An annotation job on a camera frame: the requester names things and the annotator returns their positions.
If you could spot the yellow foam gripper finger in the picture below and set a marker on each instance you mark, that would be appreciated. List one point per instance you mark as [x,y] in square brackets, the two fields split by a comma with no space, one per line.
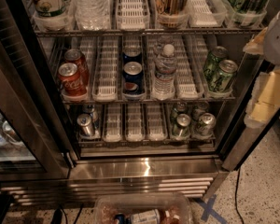
[265,99]
[255,45]

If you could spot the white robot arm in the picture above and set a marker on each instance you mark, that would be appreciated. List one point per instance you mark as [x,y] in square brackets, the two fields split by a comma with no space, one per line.
[271,45]

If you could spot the front green can middle shelf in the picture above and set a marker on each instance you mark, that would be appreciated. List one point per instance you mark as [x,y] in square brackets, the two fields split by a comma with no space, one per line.
[223,76]

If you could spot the rear green can middle shelf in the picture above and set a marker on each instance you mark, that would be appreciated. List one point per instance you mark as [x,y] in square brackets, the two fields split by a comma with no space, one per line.
[214,57]

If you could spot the rear right green can bottom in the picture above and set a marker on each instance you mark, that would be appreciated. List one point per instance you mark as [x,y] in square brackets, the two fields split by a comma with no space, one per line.
[198,109]

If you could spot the front right green can bottom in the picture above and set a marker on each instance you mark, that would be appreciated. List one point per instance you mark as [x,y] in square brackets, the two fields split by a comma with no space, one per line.
[205,124]

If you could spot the rear left green can bottom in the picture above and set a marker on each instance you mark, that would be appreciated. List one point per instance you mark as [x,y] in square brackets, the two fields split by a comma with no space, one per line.
[178,108]

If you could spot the front left green can bottom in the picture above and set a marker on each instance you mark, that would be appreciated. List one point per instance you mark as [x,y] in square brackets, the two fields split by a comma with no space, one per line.
[181,126]

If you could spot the rear blue pepsi can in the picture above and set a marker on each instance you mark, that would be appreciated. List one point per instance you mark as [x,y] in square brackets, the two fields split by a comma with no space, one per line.
[132,54]

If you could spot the blue pepsi can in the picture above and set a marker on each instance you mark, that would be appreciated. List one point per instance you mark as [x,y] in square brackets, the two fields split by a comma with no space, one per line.
[133,78]
[132,54]

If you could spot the front blue pepsi can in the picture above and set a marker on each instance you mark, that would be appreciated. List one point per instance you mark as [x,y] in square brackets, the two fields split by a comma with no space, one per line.
[133,78]

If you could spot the stainless steel fridge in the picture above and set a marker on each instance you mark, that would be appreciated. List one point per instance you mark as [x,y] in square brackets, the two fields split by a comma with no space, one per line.
[134,151]

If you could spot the clear water bottle top shelf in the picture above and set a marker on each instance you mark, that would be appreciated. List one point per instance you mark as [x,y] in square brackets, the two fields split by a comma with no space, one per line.
[92,15]

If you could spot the rear silver can bottom shelf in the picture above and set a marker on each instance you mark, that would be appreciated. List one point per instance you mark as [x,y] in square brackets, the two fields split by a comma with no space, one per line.
[91,110]

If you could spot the silver can shelf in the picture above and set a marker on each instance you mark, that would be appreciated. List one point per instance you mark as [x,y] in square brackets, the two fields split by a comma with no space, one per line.
[85,123]
[91,110]

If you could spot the rear red cola can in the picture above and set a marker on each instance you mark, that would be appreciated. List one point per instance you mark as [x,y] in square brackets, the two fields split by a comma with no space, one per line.
[78,58]

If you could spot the red cola can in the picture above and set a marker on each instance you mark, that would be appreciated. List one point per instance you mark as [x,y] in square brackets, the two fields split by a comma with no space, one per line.
[71,79]
[78,58]

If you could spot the front silver can bottom shelf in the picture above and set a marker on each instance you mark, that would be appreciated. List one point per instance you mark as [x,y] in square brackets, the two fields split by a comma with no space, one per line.
[85,123]

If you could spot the front red cola can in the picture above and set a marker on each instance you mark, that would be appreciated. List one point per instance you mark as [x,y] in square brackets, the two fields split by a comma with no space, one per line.
[71,79]

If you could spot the glass fridge door left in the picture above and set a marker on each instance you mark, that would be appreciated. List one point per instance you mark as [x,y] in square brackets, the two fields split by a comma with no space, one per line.
[29,102]

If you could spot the front small water bottle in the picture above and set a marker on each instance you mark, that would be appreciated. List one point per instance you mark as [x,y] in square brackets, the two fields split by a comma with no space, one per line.
[165,68]

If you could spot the small water bottle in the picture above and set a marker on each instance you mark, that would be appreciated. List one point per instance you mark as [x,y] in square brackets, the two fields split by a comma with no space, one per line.
[165,68]
[161,42]

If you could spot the rear small water bottle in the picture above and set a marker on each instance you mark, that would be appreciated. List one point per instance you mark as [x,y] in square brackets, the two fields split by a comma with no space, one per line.
[161,42]

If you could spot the white bottle in bin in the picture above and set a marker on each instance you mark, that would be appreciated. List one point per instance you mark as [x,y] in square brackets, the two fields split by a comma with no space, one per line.
[147,217]

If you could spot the clear plastic bin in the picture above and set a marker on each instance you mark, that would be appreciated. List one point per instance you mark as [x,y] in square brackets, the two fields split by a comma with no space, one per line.
[117,209]

